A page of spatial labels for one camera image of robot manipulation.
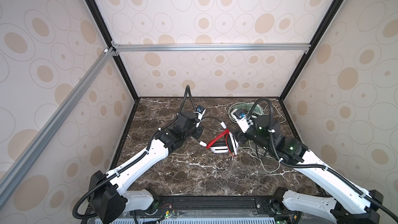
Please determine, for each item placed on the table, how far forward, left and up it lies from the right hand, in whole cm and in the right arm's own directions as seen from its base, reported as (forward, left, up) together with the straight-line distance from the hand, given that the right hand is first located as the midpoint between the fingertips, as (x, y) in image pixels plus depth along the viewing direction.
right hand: (234, 121), depth 68 cm
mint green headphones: (+26, -23, -24) cm, 43 cm away
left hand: (+5, +13, -5) cm, 15 cm away
